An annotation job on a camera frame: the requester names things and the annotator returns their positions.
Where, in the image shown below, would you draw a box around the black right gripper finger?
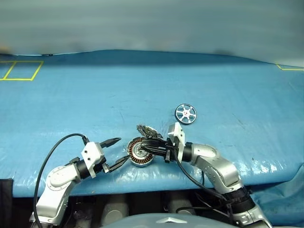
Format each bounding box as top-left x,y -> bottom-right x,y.
139,146 -> 167,157
142,139 -> 168,148

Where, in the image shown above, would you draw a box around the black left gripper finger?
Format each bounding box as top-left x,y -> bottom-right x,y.
108,156 -> 131,173
99,137 -> 123,150

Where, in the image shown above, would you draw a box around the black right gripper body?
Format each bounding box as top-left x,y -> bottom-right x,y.
163,137 -> 179,164

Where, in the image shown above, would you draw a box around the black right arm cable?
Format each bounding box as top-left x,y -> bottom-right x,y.
174,156 -> 232,214

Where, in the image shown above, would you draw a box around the grey robot torso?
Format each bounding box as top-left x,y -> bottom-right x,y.
101,212 -> 235,228

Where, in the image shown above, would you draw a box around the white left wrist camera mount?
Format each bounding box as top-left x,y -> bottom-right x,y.
81,142 -> 107,179

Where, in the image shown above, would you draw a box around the black panel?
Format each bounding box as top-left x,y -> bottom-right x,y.
0,179 -> 13,228

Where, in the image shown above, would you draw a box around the dark grey rounded shape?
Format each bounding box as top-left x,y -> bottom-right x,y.
166,193 -> 192,214
102,193 -> 129,219

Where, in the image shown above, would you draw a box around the round motor housing copper windings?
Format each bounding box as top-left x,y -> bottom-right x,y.
125,137 -> 155,167

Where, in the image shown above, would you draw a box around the blue table cover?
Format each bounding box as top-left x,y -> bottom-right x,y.
0,49 -> 304,226

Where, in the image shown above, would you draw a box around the silver spoked rotor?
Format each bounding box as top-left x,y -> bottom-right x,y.
175,104 -> 197,125

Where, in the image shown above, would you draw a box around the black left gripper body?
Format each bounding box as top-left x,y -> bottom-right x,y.
94,159 -> 114,178

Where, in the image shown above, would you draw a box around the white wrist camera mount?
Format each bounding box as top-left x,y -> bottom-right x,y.
167,122 -> 186,164
81,142 -> 107,179

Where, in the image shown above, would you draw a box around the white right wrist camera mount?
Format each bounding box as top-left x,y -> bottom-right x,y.
167,122 -> 186,164

